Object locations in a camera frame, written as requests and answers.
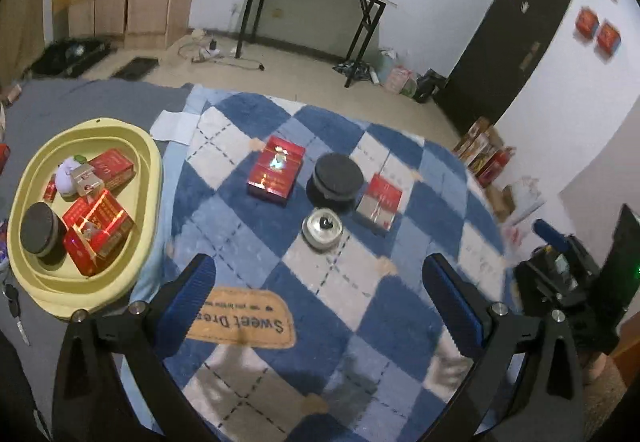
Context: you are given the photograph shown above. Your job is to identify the beige curtain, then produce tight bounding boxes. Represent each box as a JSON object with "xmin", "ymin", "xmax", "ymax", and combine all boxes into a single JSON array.
[{"xmin": 0, "ymin": 0, "xmax": 57, "ymax": 87}]

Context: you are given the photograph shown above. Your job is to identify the white power strip with cable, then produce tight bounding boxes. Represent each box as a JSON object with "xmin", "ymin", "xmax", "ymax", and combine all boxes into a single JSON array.
[{"xmin": 179, "ymin": 38, "xmax": 266, "ymax": 71}]

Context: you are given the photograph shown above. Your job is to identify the red box with gold print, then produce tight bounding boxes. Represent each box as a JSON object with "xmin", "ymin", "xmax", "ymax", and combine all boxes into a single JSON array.
[{"xmin": 62, "ymin": 189, "xmax": 136, "ymax": 277}]

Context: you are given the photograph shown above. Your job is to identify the black car key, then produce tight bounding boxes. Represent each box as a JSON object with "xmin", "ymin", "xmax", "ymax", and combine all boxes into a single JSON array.
[{"xmin": 2, "ymin": 284, "xmax": 31, "ymax": 347}]

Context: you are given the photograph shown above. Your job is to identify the yellow plastic basin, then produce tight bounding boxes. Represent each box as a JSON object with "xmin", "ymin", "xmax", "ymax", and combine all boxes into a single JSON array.
[{"xmin": 6, "ymin": 118, "xmax": 165, "ymax": 321}]

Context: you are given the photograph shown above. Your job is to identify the pile of bags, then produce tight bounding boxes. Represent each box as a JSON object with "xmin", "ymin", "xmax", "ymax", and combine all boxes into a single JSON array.
[{"xmin": 332, "ymin": 48, "xmax": 447, "ymax": 103}]

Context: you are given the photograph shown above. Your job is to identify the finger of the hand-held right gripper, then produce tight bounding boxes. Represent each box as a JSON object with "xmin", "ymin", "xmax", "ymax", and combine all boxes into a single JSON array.
[
  {"xmin": 533, "ymin": 218, "xmax": 583, "ymax": 267},
  {"xmin": 515, "ymin": 259, "xmax": 566, "ymax": 317}
]

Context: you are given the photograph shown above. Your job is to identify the dark door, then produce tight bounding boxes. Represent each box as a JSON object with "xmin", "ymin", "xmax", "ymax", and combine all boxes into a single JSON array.
[{"xmin": 437, "ymin": 0, "xmax": 579, "ymax": 133}]

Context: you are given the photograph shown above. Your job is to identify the blue and white checked blanket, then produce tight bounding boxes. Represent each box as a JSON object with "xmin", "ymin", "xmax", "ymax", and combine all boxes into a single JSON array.
[{"xmin": 120, "ymin": 82, "xmax": 521, "ymax": 442}]

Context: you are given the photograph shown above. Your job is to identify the round silver metal tin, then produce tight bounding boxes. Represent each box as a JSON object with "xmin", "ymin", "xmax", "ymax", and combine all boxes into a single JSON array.
[{"xmin": 301, "ymin": 208, "xmax": 346, "ymax": 250}]

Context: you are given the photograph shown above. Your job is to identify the small silver box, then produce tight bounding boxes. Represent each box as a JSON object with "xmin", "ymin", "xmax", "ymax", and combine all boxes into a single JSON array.
[{"xmin": 70, "ymin": 164, "xmax": 103, "ymax": 197}]

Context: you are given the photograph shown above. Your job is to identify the white and red paper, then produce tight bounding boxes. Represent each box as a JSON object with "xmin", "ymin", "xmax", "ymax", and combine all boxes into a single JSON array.
[{"xmin": 500, "ymin": 176, "xmax": 546, "ymax": 229}]

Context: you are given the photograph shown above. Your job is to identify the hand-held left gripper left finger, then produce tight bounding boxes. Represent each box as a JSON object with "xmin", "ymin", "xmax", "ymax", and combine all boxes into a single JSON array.
[{"xmin": 52, "ymin": 253, "xmax": 218, "ymax": 442}]

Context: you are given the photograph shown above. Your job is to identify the large red cigarette box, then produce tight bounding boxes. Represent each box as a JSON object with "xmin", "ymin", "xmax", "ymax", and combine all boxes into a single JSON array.
[{"xmin": 247, "ymin": 136, "xmax": 306, "ymax": 207}]

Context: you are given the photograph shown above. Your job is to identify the red wall decoration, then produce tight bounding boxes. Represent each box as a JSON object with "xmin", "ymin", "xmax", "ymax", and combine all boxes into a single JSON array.
[
  {"xmin": 597, "ymin": 20, "xmax": 622, "ymax": 56},
  {"xmin": 575, "ymin": 6, "xmax": 601, "ymax": 41}
]

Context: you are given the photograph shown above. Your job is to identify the black case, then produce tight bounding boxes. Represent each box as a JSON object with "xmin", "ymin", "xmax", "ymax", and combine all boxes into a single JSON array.
[{"xmin": 30, "ymin": 36, "xmax": 113, "ymax": 78}]

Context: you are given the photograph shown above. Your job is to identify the red and silver cigarette box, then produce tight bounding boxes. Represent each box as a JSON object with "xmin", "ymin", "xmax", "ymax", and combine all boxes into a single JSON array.
[{"xmin": 354, "ymin": 173, "xmax": 404, "ymax": 235}]

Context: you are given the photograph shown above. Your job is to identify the black floor mat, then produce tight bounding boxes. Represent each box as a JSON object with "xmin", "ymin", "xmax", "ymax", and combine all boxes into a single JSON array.
[{"xmin": 110, "ymin": 56, "xmax": 160, "ymax": 81}]

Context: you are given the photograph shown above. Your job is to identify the grey bed sheet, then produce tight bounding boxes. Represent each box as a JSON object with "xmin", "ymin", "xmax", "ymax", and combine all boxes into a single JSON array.
[{"xmin": 0, "ymin": 79, "xmax": 193, "ymax": 423}]

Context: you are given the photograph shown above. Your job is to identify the stack of cardboard boxes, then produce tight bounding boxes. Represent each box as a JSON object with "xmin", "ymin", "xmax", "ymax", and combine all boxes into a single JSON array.
[{"xmin": 452, "ymin": 117, "xmax": 516, "ymax": 187}]

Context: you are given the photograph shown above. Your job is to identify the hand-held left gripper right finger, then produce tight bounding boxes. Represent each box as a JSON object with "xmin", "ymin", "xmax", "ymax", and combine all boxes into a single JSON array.
[{"xmin": 421, "ymin": 253, "xmax": 586, "ymax": 442}]

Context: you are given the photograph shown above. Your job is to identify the white and purple toy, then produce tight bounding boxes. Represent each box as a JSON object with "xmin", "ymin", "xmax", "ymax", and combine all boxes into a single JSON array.
[{"xmin": 54, "ymin": 154, "xmax": 91, "ymax": 197}]

